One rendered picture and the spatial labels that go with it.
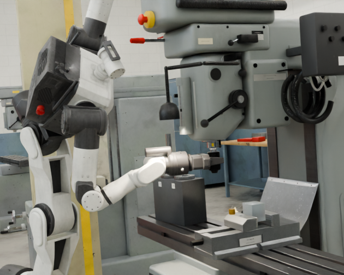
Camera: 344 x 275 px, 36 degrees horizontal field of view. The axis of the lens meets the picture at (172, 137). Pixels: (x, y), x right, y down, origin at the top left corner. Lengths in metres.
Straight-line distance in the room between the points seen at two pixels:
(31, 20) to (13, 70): 7.39
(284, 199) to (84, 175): 0.84
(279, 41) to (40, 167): 1.07
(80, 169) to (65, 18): 1.89
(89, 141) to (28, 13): 1.84
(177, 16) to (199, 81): 0.25
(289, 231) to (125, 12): 10.23
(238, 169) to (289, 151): 7.29
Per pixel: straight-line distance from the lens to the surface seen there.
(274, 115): 2.05
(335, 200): 2.17
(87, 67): 2.06
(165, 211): 2.33
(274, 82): 2.06
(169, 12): 1.87
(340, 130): 2.18
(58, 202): 2.28
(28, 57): 3.57
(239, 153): 9.44
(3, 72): 10.94
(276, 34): 2.10
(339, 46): 1.94
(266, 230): 1.83
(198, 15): 1.90
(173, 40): 2.01
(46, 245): 2.29
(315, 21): 1.88
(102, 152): 10.47
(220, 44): 1.94
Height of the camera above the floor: 1.44
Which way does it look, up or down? 3 degrees down
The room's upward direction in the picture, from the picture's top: 4 degrees counter-clockwise
